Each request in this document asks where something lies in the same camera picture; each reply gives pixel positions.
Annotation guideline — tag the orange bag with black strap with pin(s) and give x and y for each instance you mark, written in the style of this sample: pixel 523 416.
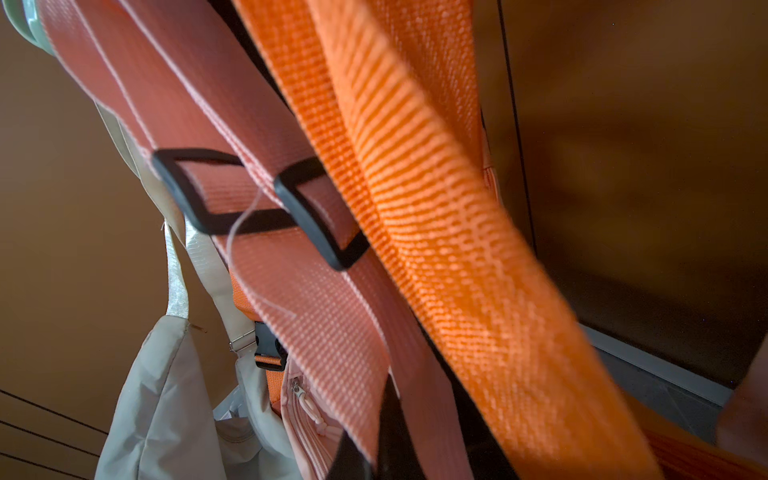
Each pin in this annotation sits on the orange bag with black strap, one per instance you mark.
pixel 387 93

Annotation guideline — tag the pink sling bag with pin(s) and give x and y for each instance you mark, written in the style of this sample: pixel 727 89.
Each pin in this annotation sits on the pink sling bag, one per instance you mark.
pixel 364 395

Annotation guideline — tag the orange strap bag far left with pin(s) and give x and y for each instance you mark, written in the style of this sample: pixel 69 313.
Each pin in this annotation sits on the orange strap bag far left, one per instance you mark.
pixel 268 355

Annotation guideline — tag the beige sling bag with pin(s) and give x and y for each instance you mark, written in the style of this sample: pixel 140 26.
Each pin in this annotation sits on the beige sling bag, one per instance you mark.
pixel 164 426

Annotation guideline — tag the green plastic hook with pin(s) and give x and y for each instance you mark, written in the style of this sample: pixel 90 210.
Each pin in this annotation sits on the green plastic hook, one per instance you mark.
pixel 25 18

